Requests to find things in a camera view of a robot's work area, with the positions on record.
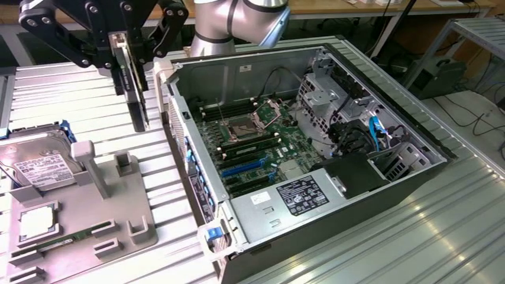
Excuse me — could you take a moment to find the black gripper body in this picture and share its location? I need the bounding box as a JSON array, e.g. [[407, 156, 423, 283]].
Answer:
[[20, 0, 56, 11]]

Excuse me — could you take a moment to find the black graphics card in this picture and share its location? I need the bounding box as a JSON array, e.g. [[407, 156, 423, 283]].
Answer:
[[108, 31, 152, 133]]

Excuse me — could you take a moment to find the thin locking lever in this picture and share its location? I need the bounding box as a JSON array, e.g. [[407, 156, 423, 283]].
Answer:
[[216, 96, 230, 125]]

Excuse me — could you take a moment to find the blue disk carrier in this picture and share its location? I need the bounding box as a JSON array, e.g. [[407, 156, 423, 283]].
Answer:
[[0, 119, 78, 150]]

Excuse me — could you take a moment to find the metal socket cover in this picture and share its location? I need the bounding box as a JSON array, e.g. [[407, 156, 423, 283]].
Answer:
[[249, 98, 287, 125]]

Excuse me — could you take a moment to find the CPU socket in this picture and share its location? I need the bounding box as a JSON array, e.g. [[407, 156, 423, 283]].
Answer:
[[224, 117, 258, 143]]

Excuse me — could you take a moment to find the silver drive cage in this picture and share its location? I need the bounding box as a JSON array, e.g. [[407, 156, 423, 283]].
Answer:
[[297, 72, 375, 143]]

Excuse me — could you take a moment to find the blue card retainer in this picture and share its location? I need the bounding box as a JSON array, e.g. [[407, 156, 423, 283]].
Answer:
[[182, 147, 217, 208]]

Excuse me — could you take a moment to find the silver hard disk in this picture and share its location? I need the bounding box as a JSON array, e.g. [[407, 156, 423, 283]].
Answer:
[[0, 131, 78, 192]]

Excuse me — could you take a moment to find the black RAM stick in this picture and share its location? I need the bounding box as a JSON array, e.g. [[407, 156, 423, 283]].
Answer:
[[221, 143, 279, 158]]

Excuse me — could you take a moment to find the wooden desk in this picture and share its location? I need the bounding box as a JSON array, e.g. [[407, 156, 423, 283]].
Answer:
[[0, 0, 494, 66]]

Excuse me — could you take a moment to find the green motherboard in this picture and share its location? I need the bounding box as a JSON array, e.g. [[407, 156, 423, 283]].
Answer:
[[192, 96, 327, 199]]

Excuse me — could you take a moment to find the blue expansion slot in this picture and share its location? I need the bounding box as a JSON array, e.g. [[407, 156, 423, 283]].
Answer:
[[220, 161, 266, 179]]

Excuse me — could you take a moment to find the silver chipset heatsink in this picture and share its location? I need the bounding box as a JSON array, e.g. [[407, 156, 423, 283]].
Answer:
[[277, 161, 307, 179]]

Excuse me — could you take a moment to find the grey parts rack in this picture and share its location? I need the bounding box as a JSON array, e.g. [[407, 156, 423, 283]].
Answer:
[[6, 140, 160, 284]]

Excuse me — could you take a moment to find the silver CPU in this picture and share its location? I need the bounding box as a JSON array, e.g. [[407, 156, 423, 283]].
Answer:
[[18, 209, 57, 238]]

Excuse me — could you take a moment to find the black fan shroud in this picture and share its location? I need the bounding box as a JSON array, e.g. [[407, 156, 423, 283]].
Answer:
[[309, 152, 390, 199]]

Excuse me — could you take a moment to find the silver power supply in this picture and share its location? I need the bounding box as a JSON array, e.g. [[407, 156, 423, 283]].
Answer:
[[230, 173, 342, 246]]

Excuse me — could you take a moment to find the black box device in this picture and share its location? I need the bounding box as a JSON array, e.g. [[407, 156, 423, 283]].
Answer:
[[409, 57, 467, 101]]

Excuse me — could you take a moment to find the green RAM stick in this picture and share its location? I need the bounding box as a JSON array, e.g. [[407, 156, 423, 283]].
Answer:
[[37, 223, 110, 254]]

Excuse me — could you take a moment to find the silver disk bay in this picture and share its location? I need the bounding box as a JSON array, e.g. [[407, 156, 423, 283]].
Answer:
[[366, 141, 433, 183]]

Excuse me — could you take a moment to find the metal slat shelf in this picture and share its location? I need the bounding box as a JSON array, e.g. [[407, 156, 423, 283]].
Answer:
[[403, 16, 505, 89]]

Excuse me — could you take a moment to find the open black PC case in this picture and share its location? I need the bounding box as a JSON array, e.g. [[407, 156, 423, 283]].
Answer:
[[152, 34, 461, 284]]

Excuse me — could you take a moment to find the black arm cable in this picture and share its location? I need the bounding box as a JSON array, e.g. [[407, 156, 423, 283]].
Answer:
[[225, 0, 238, 34]]

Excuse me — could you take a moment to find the grey metal frame post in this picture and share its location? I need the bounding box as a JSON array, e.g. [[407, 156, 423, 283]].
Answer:
[[0, 66, 16, 130]]

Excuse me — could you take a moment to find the black looped case cable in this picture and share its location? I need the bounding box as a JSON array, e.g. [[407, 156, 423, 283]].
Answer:
[[254, 67, 295, 101]]

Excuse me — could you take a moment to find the black disk wire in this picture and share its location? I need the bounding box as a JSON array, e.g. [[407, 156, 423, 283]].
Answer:
[[0, 164, 18, 188]]

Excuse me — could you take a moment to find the black power cable bundle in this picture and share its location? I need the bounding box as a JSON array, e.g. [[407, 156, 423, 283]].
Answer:
[[326, 122, 374, 156]]

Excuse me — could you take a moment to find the blue data wire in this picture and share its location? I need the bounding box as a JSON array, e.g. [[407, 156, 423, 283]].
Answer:
[[369, 116, 386, 153]]

